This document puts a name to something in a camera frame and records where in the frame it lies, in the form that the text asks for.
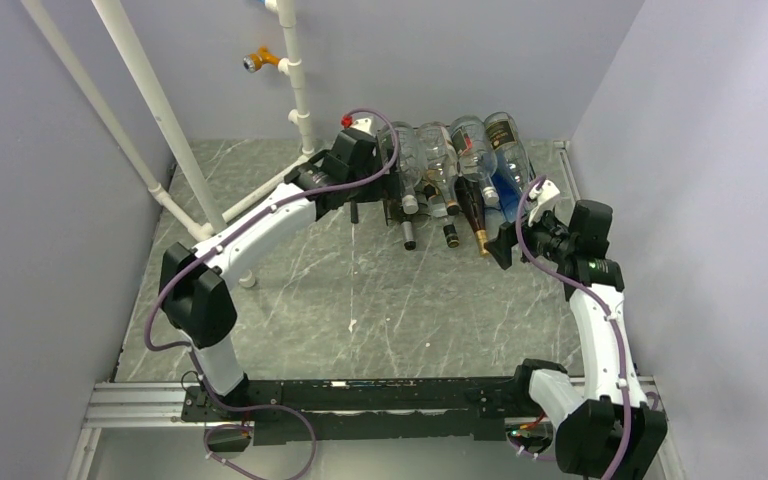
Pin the brown bottle gold foil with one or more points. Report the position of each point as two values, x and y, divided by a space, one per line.
471 202

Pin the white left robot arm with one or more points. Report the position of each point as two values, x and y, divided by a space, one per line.
196 283

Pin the white pvc pipe frame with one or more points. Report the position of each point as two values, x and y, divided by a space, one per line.
121 31

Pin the dark green wine bottle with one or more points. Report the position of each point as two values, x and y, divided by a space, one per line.
408 233

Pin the clear bottle black gold cap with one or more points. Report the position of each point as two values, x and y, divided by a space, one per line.
449 232

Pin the clear bottle red black label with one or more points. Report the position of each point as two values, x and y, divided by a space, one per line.
477 160

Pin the blue square glass bottle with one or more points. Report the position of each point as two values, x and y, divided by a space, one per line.
507 179

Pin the clear glass bottle silver cap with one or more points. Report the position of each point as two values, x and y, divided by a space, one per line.
402 182

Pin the clear round glass bottle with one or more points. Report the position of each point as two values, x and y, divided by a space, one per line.
441 162

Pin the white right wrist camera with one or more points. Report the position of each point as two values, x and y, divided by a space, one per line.
542 198

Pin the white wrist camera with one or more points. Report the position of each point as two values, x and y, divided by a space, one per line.
366 124
542 198

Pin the clear bottle black gold label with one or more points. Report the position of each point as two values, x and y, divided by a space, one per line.
504 139

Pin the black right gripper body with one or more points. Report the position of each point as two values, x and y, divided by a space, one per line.
545 239

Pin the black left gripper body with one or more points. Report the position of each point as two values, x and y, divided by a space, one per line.
383 187

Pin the black wire wine rack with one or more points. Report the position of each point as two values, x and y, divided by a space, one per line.
432 155

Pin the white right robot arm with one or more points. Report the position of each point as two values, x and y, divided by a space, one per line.
607 429

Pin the aluminium extrusion rail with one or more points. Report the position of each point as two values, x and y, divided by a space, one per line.
146 405

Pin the small black handled hammer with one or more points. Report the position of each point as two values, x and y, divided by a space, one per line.
354 213

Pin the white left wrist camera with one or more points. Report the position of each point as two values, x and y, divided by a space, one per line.
366 124

